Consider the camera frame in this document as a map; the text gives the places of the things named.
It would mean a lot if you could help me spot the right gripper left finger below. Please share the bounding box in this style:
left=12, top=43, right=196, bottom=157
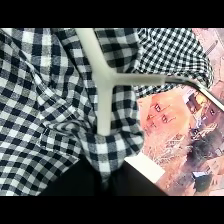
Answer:
left=39, top=156, right=103, bottom=197

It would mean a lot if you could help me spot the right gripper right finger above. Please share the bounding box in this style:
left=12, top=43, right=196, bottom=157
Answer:
left=108, top=160, right=168, bottom=197

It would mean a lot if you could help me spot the white clothes hanger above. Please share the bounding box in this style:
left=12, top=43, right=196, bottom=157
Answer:
left=74, top=28, right=224, bottom=138

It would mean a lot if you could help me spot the checked shirt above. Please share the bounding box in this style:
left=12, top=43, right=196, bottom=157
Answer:
left=0, top=28, right=214, bottom=197

